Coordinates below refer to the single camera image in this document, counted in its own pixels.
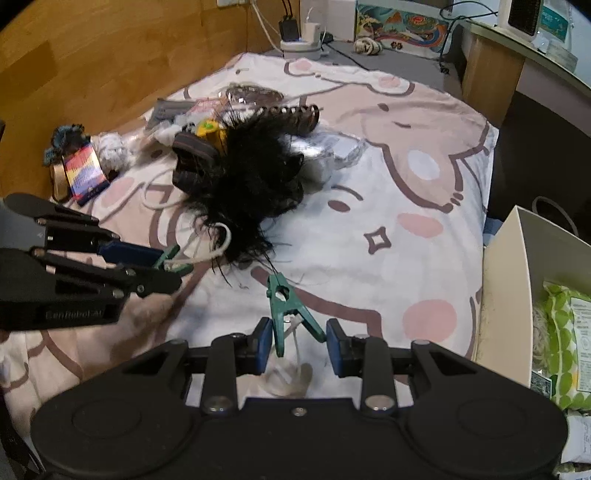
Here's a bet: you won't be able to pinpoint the headlamp with striped strap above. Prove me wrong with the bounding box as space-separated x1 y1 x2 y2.
172 130 223 195

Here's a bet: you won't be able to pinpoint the black feather accessory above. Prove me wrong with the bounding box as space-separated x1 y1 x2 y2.
185 111 308 278

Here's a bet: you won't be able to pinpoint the white and black heater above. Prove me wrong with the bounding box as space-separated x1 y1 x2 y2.
496 0 546 36

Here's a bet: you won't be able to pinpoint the brown hair claw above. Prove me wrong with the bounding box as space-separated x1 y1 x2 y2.
256 104 322 137

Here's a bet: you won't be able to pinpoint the white text sachet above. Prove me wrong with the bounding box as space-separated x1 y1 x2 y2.
561 411 591 463

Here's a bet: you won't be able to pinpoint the blue brown crochet piece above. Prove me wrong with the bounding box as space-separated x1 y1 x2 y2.
44 124 91 167

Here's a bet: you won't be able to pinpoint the pink cartoon printed blanket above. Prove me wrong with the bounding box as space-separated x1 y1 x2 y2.
0 52 500 462

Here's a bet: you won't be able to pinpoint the green dotted wipes packet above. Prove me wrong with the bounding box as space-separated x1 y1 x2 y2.
531 282 591 411

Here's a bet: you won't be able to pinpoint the green plastic clip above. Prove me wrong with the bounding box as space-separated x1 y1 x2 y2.
152 244 182 271
267 272 326 358

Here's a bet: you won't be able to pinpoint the clear plastic package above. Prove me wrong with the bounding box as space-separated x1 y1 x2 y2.
295 130 368 172

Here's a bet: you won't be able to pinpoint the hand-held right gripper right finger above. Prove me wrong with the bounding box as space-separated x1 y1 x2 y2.
326 318 496 415

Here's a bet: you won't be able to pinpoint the round white power strip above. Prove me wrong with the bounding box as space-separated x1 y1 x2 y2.
281 39 331 60

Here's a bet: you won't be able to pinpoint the colourful printed bag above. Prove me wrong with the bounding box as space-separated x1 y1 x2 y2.
355 0 451 59

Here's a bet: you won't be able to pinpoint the round wooden piece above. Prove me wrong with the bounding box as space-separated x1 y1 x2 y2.
50 154 75 204

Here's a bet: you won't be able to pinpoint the clear bag of dark beads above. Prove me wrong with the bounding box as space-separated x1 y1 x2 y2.
217 83 285 108

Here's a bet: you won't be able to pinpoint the teal packet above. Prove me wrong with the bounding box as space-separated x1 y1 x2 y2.
540 4 576 47

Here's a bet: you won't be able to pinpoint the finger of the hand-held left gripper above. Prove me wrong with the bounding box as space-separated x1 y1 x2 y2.
2 193 166 269
0 248 183 305

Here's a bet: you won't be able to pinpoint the white charger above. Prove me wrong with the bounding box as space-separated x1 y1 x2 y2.
302 7 324 40

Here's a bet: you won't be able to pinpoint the black heater cable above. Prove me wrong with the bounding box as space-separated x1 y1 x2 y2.
438 0 500 75

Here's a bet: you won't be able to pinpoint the black cable on floor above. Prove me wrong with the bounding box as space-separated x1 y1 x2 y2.
323 41 371 71

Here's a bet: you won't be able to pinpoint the white cord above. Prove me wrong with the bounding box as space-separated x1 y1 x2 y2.
141 171 315 398

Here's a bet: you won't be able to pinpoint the white power cable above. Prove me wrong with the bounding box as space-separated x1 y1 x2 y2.
252 0 285 45

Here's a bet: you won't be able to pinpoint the white top desk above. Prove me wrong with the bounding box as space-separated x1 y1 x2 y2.
459 18 591 136

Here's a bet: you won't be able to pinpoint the white cotton balls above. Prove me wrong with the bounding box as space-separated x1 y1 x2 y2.
154 114 197 144

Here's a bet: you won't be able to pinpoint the dark blue card box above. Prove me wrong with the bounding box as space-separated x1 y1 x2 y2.
531 369 554 398

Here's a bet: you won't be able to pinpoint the white knitted scrunchie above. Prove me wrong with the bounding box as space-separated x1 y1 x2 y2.
95 133 136 177

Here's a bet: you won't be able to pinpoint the white cardboard box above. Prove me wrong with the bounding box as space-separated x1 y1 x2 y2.
473 205 591 480

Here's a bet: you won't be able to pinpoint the black charger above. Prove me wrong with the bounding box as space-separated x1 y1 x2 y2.
279 16 301 42

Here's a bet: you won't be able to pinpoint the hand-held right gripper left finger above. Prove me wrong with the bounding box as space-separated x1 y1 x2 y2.
117 318 274 415

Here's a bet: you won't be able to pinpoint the waste bin with white rim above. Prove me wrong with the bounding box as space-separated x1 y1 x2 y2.
531 196 581 241

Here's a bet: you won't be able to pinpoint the grey item in plastic bag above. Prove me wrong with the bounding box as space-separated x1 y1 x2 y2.
145 98 200 130

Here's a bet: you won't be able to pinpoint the yellow plastic toy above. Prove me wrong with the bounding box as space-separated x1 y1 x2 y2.
196 117 229 153

